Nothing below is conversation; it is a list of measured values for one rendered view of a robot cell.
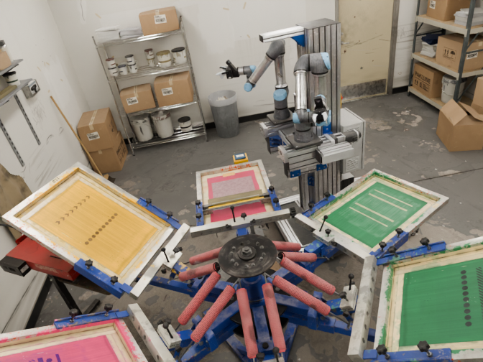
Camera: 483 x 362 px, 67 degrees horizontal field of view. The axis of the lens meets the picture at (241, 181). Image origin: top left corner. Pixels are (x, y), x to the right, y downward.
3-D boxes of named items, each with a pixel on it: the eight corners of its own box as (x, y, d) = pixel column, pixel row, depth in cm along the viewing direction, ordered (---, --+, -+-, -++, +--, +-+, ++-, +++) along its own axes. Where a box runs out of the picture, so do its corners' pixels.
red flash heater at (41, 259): (8, 265, 251) (0, 252, 244) (59, 222, 285) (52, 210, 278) (74, 284, 227) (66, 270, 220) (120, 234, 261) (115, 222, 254)
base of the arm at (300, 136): (308, 132, 294) (307, 121, 288) (316, 140, 281) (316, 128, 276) (291, 136, 292) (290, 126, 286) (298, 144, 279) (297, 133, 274)
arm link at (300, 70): (291, 52, 251) (292, 121, 244) (307, 50, 248) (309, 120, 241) (292, 59, 262) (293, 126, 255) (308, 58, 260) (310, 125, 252)
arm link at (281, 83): (274, 103, 328) (268, 40, 299) (277, 97, 340) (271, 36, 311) (288, 102, 325) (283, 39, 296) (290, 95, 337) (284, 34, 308)
